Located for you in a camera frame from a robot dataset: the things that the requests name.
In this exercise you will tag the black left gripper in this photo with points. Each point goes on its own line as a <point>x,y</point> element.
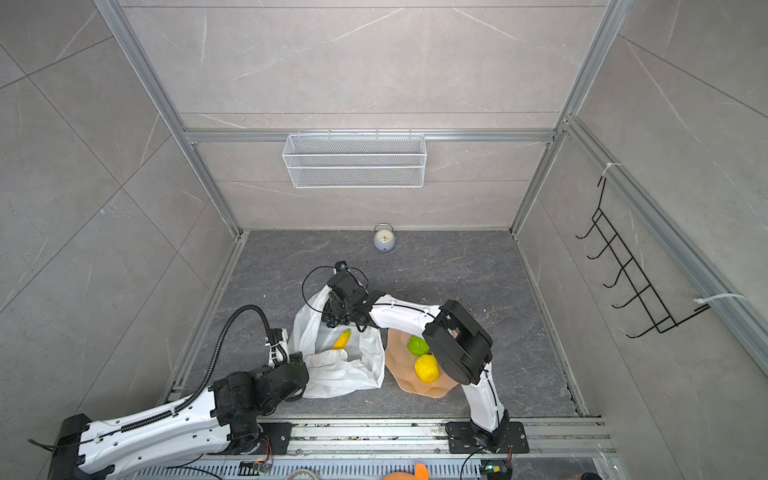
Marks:
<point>298,358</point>

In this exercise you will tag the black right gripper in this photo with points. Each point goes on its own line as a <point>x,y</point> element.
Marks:
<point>334,304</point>

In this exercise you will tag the white plastic bag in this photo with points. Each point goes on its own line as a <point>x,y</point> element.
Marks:
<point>335,373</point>

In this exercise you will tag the green fake fruit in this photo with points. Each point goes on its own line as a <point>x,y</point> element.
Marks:
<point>417,346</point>

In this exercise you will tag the yellow fake fruit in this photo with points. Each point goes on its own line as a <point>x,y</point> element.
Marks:
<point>427,368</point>

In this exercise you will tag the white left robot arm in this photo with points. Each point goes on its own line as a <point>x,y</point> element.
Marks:
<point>223,419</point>

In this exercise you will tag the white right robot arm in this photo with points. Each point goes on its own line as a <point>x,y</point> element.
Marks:
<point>462,347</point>

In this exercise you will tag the yellow fake banana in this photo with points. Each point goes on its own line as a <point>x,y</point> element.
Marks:
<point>342,340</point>

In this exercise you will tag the light blue alarm clock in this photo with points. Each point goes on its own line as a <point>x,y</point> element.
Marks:
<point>384,239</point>

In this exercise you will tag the pink wavy plastic bowl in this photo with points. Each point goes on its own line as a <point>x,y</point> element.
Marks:
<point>400,364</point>

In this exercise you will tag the orange object at bottom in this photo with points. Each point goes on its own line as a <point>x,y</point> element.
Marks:
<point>418,472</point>

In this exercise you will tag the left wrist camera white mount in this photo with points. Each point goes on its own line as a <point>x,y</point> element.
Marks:
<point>277,344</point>

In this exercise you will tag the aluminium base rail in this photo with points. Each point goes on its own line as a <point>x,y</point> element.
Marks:
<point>374,448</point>

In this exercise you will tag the white wire mesh basket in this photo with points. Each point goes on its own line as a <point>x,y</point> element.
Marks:
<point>365,160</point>

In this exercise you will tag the black wire hook rack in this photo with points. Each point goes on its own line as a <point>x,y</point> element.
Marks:
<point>631,273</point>

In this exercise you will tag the aluminium frame rail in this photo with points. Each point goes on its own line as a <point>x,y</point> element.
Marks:
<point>115,18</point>

